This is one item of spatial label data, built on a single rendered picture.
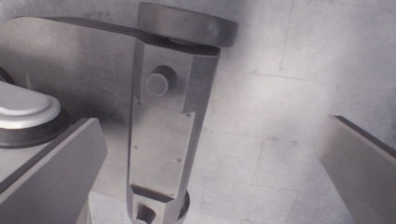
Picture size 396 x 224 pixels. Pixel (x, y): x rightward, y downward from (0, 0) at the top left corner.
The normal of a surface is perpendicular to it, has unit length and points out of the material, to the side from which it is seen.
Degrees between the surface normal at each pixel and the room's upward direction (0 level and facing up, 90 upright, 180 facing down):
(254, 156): 0
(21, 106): 90
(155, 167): 0
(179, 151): 0
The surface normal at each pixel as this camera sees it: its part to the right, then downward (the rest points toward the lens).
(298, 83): -0.17, 0.40
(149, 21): -0.64, 0.25
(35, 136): 0.63, -0.31
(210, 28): 0.35, 0.45
